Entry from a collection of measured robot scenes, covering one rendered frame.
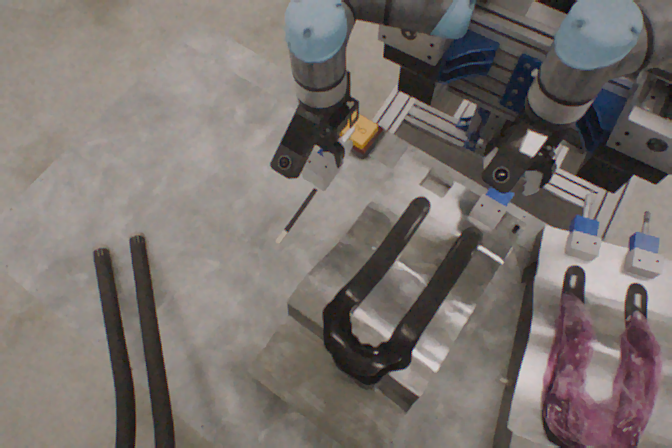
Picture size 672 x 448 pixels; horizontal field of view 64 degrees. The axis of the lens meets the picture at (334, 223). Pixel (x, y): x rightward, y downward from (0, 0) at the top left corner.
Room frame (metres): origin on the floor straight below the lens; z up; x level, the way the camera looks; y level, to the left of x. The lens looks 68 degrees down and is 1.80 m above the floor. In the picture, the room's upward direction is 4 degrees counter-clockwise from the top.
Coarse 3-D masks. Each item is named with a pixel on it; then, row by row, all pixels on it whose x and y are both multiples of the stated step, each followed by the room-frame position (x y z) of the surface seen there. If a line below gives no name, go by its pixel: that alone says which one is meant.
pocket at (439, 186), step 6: (432, 174) 0.47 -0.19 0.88; (426, 180) 0.46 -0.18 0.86; (432, 180) 0.46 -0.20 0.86; (438, 180) 0.46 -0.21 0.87; (444, 180) 0.45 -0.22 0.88; (426, 186) 0.45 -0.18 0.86; (432, 186) 0.45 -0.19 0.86; (438, 186) 0.45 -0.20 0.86; (444, 186) 0.45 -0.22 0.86; (450, 186) 0.44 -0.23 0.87; (432, 192) 0.44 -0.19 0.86; (438, 192) 0.44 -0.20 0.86; (444, 192) 0.44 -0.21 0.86
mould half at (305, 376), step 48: (384, 192) 0.43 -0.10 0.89; (432, 240) 0.33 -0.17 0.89; (336, 288) 0.24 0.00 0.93; (384, 288) 0.24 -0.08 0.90; (480, 288) 0.24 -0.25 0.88; (288, 336) 0.18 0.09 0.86; (384, 336) 0.16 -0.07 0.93; (432, 336) 0.15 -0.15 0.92; (288, 384) 0.10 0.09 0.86; (336, 384) 0.09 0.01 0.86; (384, 384) 0.09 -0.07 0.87; (336, 432) 0.02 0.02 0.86; (384, 432) 0.01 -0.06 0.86
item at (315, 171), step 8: (352, 128) 0.55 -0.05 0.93; (344, 136) 0.53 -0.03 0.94; (312, 152) 0.49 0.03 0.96; (320, 152) 0.49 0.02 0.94; (312, 160) 0.47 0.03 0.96; (320, 160) 0.47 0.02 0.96; (304, 168) 0.46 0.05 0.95; (312, 168) 0.45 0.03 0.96; (320, 168) 0.45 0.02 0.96; (304, 176) 0.46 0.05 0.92; (312, 176) 0.45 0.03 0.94; (320, 176) 0.44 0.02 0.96; (328, 176) 0.44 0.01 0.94; (320, 184) 0.44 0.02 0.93; (328, 184) 0.44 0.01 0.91
